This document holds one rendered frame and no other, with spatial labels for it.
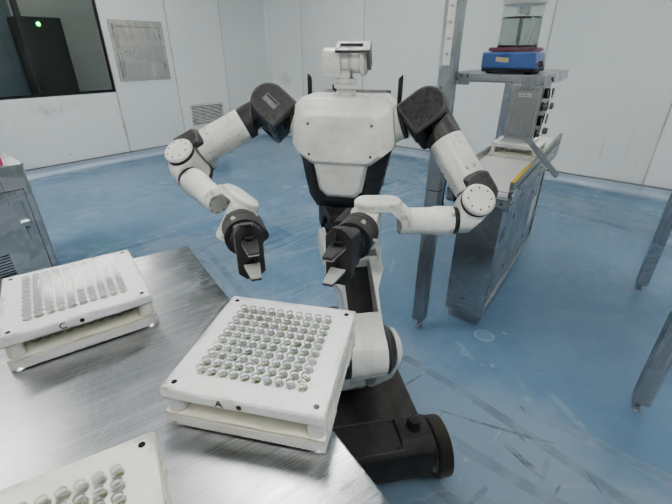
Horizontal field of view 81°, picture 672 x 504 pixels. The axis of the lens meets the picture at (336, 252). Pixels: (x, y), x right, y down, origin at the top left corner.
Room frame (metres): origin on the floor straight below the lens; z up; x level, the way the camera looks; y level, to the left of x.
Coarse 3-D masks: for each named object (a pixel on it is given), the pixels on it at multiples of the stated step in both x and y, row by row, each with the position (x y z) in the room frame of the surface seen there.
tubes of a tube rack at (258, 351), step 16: (256, 320) 0.56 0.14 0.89; (288, 320) 0.56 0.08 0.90; (304, 320) 0.56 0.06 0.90; (240, 336) 0.52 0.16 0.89; (256, 336) 0.51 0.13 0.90; (288, 336) 0.51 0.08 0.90; (224, 352) 0.48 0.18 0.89; (240, 352) 0.48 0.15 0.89; (256, 352) 0.47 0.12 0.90; (272, 352) 0.48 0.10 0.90; (288, 352) 0.47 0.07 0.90; (304, 352) 0.48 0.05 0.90; (240, 368) 0.45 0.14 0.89; (256, 368) 0.44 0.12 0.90; (272, 368) 0.45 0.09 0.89; (288, 368) 0.45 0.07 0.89
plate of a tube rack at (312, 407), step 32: (224, 320) 0.57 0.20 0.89; (352, 320) 0.57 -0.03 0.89; (192, 352) 0.49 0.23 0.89; (320, 352) 0.49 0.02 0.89; (192, 384) 0.42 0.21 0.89; (224, 384) 0.42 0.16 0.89; (256, 384) 0.42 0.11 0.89; (320, 384) 0.42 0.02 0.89; (288, 416) 0.37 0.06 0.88; (320, 416) 0.36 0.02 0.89
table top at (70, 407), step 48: (192, 288) 0.79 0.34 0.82; (144, 336) 0.61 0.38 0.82; (192, 336) 0.61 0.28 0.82; (0, 384) 0.49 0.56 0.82; (48, 384) 0.49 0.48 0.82; (96, 384) 0.49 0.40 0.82; (144, 384) 0.49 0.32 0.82; (0, 432) 0.39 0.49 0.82; (48, 432) 0.39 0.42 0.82; (96, 432) 0.39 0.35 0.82; (144, 432) 0.39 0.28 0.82; (192, 432) 0.39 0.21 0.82; (0, 480) 0.32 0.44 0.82; (192, 480) 0.32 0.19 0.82; (240, 480) 0.32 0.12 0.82; (288, 480) 0.32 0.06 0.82; (336, 480) 0.32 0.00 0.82
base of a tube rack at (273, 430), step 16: (336, 400) 0.43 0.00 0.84; (176, 416) 0.41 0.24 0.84; (192, 416) 0.40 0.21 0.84; (208, 416) 0.40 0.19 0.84; (224, 416) 0.40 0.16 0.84; (240, 416) 0.40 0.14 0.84; (256, 416) 0.40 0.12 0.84; (224, 432) 0.39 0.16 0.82; (240, 432) 0.39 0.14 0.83; (256, 432) 0.38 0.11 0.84; (272, 432) 0.38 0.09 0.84; (288, 432) 0.37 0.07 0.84; (304, 432) 0.37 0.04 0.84; (304, 448) 0.37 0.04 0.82; (320, 448) 0.36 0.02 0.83
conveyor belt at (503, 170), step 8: (480, 160) 2.08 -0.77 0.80; (488, 160) 2.08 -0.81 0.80; (496, 160) 2.08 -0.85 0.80; (504, 160) 2.08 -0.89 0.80; (512, 160) 2.08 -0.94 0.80; (520, 160) 2.08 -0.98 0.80; (528, 160) 2.08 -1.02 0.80; (488, 168) 1.92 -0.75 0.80; (496, 168) 1.92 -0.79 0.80; (504, 168) 1.92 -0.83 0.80; (512, 168) 1.92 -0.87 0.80; (520, 168) 1.92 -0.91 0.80; (496, 176) 1.79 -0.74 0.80; (504, 176) 1.79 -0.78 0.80; (512, 176) 1.79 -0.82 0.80; (496, 184) 1.66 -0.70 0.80; (504, 184) 1.66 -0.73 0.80; (504, 192) 1.59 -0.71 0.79; (504, 200) 1.59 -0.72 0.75
